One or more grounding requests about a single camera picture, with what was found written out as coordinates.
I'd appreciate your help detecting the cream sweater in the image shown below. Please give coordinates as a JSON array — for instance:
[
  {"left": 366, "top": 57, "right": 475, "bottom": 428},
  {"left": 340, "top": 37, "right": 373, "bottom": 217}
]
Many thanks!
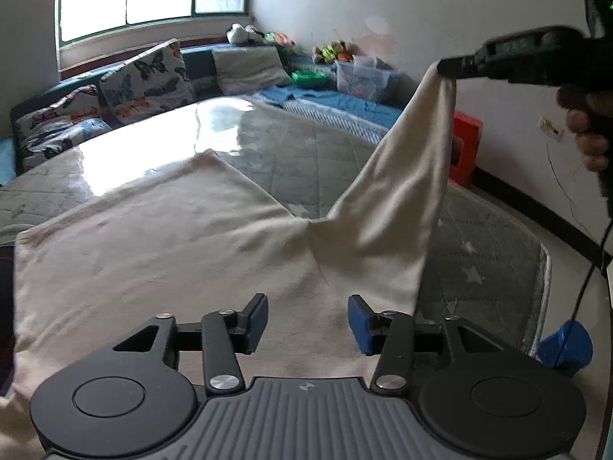
[{"left": 0, "top": 60, "right": 458, "bottom": 460}]

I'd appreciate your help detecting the clear plastic storage box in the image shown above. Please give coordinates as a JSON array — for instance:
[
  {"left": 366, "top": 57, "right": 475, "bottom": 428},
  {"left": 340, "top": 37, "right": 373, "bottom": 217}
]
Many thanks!
[{"left": 335, "top": 56, "right": 400, "bottom": 104}]

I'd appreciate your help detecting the tall red plastic stool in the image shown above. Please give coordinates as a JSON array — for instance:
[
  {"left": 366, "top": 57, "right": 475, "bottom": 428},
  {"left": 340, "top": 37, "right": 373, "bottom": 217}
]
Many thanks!
[{"left": 450, "top": 111, "right": 484, "bottom": 187}]

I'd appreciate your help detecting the green plastic basin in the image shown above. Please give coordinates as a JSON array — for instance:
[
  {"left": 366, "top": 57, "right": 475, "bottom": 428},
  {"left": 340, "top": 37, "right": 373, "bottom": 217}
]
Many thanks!
[{"left": 292, "top": 69, "right": 331, "bottom": 89}]

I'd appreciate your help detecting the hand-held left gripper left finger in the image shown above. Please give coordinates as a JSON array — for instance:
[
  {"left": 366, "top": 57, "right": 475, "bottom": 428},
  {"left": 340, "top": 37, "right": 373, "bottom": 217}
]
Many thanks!
[{"left": 113, "top": 293, "right": 269, "bottom": 396}]

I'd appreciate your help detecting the blue corner sofa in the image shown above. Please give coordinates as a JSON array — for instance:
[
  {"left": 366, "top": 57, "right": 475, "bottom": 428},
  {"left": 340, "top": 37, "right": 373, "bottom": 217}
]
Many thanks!
[{"left": 0, "top": 43, "right": 408, "bottom": 187}]

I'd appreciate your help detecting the flat butterfly print pillow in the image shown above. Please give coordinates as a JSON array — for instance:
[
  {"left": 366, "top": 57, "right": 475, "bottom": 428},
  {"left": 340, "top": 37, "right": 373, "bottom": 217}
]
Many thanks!
[{"left": 14, "top": 85, "right": 113, "bottom": 159}]

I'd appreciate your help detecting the black cable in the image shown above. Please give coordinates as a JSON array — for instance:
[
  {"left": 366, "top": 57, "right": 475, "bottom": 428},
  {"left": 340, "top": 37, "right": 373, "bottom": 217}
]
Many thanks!
[{"left": 567, "top": 187, "right": 613, "bottom": 329}]

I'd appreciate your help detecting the person's right hand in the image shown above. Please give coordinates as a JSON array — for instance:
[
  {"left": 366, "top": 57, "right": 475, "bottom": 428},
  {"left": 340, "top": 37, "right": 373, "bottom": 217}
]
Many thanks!
[{"left": 557, "top": 84, "right": 613, "bottom": 173}]

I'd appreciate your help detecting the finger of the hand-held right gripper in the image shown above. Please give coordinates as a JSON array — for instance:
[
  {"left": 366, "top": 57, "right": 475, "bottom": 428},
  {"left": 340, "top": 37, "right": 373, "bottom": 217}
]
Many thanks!
[{"left": 438, "top": 49, "right": 485, "bottom": 80}]

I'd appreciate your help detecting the blue cloth sofa cover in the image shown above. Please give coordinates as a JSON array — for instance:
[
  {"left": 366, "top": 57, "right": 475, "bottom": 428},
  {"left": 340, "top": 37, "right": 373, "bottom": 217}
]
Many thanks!
[{"left": 261, "top": 84, "right": 405, "bottom": 128}]

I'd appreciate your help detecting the large butterfly print pillow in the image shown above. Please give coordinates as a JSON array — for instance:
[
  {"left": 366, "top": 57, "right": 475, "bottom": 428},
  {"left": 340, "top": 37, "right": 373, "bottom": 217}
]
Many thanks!
[{"left": 99, "top": 39, "right": 197, "bottom": 125}]

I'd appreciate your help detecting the black and white plush toy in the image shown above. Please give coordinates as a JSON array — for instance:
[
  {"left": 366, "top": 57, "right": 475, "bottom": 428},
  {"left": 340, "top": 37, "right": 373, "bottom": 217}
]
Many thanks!
[{"left": 226, "top": 23, "right": 264, "bottom": 45}]

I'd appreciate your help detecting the blue plastic container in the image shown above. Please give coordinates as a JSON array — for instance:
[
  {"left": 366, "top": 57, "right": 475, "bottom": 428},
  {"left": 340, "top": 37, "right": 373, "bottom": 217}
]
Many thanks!
[{"left": 536, "top": 319, "right": 593, "bottom": 377}]

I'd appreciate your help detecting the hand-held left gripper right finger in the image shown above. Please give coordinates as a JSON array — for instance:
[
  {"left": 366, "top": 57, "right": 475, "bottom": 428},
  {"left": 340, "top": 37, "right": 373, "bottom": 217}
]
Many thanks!
[{"left": 348, "top": 294, "right": 499, "bottom": 391}]

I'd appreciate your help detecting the beige cushion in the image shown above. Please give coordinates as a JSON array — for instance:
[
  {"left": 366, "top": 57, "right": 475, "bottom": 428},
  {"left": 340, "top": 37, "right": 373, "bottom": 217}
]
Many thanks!
[{"left": 212, "top": 47, "right": 294, "bottom": 97}]

